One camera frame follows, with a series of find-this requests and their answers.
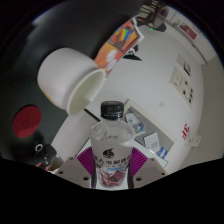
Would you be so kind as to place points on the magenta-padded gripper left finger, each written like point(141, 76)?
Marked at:
point(75, 168)

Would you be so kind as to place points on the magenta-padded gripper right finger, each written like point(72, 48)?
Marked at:
point(146, 170)

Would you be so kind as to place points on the clear plastic drink bottle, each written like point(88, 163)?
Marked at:
point(111, 143)

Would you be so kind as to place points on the black and red tool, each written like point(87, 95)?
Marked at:
point(46, 156)

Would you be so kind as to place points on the grey notice board with papers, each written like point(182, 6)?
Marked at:
point(150, 131)

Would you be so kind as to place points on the flat round red coaster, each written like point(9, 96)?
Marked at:
point(27, 121)

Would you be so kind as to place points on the white cup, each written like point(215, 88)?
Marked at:
point(63, 75)

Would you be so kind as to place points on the black bag with white print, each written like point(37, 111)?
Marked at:
point(132, 55)

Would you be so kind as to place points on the large white wall poster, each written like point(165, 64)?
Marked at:
point(181, 85)

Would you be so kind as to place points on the small white wall poster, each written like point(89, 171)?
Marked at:
point(184, 63)

